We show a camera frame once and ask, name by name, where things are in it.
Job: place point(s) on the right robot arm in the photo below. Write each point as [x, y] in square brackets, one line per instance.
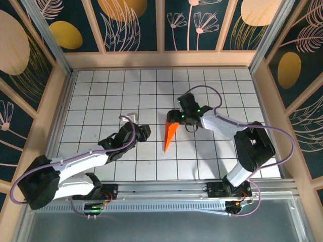
[252, 148]

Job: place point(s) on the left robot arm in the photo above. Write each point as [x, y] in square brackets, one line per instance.
[80, 161]

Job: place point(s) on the white grid mat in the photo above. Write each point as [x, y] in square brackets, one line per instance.
[176, 156]

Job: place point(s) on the black electronics box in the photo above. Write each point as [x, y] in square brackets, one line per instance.
[236, 205]
[93, 208]

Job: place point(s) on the translucent grey panel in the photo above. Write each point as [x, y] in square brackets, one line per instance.
[161, 227]

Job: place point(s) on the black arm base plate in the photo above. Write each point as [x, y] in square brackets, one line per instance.
[111, 189]
[214, 190]

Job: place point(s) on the aluminium rail beam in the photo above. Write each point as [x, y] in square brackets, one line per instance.
[161, 187]

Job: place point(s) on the aluminium side rail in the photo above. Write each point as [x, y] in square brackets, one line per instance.
[263, 106]
[65, 100]

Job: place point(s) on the aluminium corner post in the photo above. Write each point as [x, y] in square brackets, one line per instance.
[270, 35]
[50, 40]

